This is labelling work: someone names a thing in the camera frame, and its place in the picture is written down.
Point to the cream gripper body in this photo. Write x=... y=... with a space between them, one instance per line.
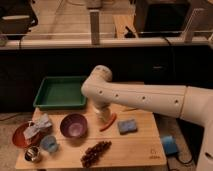
x=103 y=115

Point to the grey blue cloth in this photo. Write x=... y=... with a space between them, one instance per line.
x=41 y=124

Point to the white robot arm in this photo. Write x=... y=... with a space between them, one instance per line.
x=188 y=103

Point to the blue plastic cup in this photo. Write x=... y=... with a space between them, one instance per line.
x=49 y=144

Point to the metal cup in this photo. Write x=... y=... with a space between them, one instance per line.
x=33 y=154

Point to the red chili pepper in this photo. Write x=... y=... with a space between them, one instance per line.
x=109 y=123

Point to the blue sponge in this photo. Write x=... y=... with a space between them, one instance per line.
x=127 y=126

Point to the purple bowl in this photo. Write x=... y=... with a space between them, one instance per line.
x=74 y=126

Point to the bunch of dark grapes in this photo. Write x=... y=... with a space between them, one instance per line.
x=92 y=154

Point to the green plastic tray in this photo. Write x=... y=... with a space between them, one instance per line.
x=60 y=93

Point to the blue device on floor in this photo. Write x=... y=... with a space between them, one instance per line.
x=169 y=145

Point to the red plate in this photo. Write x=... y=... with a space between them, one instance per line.
x=19 y=140

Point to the wooden post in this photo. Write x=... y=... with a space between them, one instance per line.
x=94 y=23

